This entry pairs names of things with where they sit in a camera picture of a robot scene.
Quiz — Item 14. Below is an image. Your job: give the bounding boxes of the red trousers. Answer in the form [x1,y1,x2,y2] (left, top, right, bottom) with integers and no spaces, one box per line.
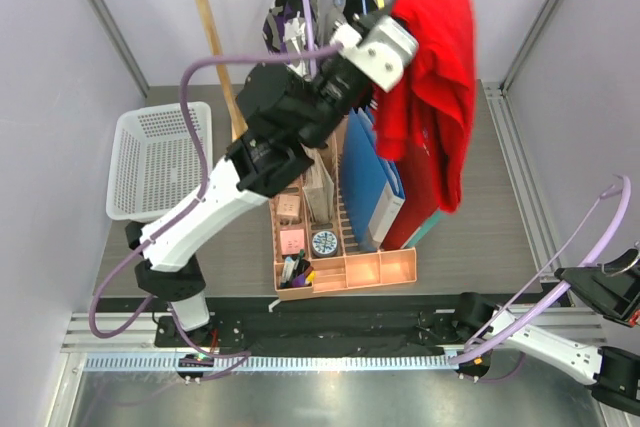
[374,0,476,213]

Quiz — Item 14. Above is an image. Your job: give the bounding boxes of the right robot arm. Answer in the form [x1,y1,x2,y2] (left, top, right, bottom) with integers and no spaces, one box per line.
[450,246,639,416]

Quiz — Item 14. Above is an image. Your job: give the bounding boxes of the grey garment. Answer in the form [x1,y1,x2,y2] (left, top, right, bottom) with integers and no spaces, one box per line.
[323,6,346,44]

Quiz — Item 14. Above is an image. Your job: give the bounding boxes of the purple camouflage garment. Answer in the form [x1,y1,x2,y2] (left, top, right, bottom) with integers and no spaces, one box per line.
[262,0,319,54]

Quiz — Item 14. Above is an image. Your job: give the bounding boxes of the red file folder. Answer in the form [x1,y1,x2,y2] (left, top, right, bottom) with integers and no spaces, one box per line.
[382,146,439,251]

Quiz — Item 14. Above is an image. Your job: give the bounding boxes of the blue file folder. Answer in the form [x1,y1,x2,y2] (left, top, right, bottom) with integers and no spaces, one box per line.
[340,110,405,252]

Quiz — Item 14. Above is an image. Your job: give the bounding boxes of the beige book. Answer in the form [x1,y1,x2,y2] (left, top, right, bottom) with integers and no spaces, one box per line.
[302,147,334,224]

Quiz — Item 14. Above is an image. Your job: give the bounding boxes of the pink socket cube upper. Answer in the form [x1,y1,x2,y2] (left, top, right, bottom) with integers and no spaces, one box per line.
[276,194,301,222]

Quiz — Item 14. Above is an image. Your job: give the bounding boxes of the pink socket cube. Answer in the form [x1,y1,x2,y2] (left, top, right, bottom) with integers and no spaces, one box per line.
[276,194,301,222]
[279,228,306,256]

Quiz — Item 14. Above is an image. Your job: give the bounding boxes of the teal folder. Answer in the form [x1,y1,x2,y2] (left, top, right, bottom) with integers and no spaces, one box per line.
[403,210,443,248]

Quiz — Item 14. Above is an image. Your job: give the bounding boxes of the round patterned tin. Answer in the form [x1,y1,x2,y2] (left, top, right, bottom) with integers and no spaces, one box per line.
[311,230,339,258]

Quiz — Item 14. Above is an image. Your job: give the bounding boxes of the pink desk organizer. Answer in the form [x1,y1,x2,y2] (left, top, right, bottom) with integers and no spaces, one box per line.
[269,122,417,301]

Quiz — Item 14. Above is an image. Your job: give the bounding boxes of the pink socket cube lower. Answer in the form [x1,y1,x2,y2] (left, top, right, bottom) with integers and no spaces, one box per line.
[279,228,306,256]

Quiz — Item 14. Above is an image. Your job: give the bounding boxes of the pens in organizer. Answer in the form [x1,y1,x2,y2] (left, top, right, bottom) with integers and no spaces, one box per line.
[278,249,315,289]

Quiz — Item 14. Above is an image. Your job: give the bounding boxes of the white plastic basket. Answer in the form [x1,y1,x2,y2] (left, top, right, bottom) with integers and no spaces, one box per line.
[106,103,202,223]

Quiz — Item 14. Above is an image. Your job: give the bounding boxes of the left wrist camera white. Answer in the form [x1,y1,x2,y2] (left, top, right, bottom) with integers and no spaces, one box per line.
[329,15,419,92]

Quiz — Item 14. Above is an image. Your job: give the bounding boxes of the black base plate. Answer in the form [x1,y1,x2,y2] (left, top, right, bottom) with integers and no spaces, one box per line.
[94,294,511,356]

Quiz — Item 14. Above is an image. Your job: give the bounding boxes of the white slotted cable duct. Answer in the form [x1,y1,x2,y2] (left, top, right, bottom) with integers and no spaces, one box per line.
[84,352,457,373]

